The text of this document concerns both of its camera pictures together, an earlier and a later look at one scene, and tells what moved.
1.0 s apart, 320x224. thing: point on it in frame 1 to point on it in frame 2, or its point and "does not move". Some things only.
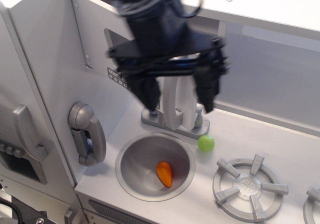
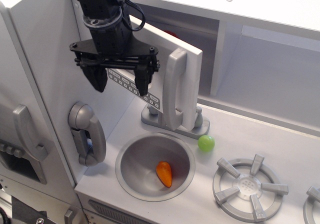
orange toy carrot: [164, 171] does not move
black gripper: [161, 43] to [113, 44]
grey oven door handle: [68, 216] does not move
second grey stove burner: [314, 193] does not move
